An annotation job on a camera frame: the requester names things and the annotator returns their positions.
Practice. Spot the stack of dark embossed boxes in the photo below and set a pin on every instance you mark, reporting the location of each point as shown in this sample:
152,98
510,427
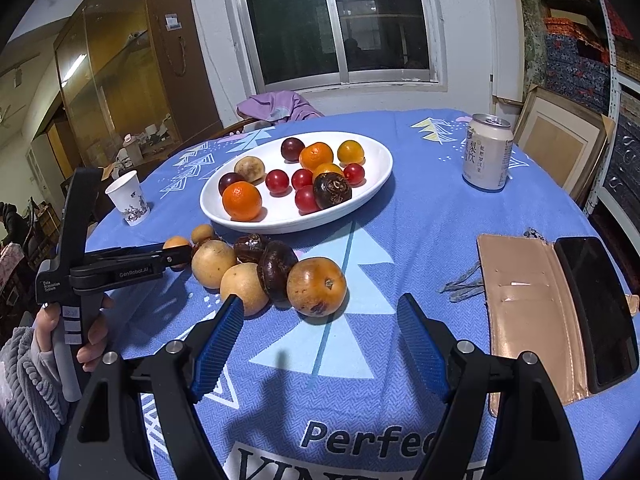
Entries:
625,160

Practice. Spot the white oval plate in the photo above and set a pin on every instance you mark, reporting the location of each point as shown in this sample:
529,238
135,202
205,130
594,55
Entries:
375,160

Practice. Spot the stack of red blue boxes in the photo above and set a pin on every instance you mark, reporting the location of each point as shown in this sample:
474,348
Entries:
575,65

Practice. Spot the yellow orange plum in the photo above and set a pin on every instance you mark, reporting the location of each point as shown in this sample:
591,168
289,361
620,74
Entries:
350,152

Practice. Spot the wooden glass cabinet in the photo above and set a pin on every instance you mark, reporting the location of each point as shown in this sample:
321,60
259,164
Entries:
195,60

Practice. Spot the orange brown spotted pear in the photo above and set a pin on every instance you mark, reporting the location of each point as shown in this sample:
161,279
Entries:
316,286

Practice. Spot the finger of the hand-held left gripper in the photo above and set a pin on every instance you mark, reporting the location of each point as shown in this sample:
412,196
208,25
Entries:
175,262

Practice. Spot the rose gold wallet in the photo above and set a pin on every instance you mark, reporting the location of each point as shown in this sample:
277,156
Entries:
525,310

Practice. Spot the person's left forearm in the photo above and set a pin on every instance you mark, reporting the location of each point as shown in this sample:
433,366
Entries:
25,400

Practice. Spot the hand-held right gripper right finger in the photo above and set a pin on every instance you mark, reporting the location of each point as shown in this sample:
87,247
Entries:
422,350

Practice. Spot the sliding glass window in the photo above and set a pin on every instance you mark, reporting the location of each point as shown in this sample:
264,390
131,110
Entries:
290,25

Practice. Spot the large orange mandarin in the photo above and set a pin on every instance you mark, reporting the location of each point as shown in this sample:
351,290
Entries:
242,201

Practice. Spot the white drink can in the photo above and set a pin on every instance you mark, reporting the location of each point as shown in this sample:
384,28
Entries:
487,155

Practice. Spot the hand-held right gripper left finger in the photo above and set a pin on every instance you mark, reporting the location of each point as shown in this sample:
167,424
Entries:
220,345

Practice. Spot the wooden picture frame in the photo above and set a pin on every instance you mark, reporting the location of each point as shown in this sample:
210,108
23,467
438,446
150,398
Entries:
555,145

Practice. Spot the metal wallet charm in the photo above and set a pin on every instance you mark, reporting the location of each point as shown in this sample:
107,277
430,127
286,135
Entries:
534,233

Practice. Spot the black smartphone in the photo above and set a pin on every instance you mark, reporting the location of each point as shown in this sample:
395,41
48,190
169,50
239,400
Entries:
595,310

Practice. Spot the small orange mandarin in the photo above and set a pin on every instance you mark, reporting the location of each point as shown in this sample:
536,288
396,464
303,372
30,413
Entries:
327,168

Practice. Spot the green patterned panel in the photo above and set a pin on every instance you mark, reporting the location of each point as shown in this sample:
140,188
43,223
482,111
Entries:
532,35

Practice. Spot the person's left hand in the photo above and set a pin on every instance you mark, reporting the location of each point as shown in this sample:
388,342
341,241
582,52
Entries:
97,330

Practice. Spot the purple garment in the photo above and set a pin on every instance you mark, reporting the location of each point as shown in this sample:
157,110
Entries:
280,105

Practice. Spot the small tan potato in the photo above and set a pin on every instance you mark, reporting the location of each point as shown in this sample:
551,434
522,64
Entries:
176,243
202,234

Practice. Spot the small red plum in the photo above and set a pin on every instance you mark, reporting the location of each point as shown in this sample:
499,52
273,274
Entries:
302,178
277,181
353,173
306,199

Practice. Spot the dark brown water chestnut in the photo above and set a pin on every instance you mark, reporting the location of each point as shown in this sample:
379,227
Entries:
276,272
332,190
250,247

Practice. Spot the wooden chair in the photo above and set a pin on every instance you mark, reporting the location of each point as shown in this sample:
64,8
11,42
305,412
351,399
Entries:
235,127

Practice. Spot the blue printed tablecloth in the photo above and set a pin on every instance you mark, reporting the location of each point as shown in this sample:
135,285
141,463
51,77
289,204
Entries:
400,240

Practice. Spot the white printed paper cup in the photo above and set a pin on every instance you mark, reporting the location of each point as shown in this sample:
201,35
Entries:
127,200

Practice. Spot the grey tassel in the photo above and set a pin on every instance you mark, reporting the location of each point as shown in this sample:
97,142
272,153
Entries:
462,285

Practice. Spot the white metal shelf rack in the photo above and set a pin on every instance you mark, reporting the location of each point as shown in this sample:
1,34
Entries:
614,110

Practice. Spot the white paper label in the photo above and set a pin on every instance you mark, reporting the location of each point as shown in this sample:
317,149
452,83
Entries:
172,21

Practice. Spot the dark purple plum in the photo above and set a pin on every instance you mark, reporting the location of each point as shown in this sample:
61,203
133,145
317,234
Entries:
230,182
292,149

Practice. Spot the large tan potato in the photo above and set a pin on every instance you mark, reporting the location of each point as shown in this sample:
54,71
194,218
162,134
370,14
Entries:
244,289

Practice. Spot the white board panel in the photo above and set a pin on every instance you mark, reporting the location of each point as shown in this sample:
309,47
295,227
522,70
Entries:
505,35

